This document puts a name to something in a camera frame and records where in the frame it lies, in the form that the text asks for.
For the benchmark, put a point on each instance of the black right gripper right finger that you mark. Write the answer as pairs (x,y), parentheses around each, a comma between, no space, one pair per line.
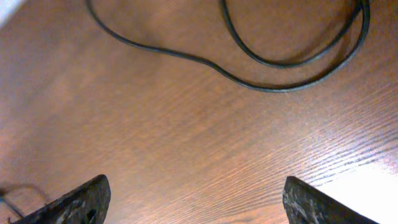
(306,204)

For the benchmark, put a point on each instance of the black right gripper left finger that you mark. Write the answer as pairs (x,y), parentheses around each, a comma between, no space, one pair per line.
(87,203)

